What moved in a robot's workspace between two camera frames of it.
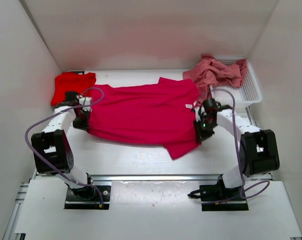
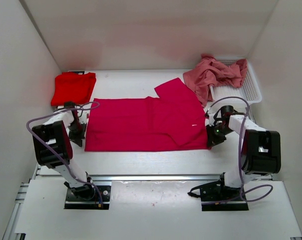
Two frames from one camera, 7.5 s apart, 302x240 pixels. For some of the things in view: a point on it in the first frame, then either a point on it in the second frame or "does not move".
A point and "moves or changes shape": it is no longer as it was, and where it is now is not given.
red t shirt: (66, 82) does not move
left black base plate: (89, 197) does not move
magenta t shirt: (160, 113) moves or changes shape
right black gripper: (202, 133) -> (214, 138)
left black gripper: (84, 125) -> (78, 138)
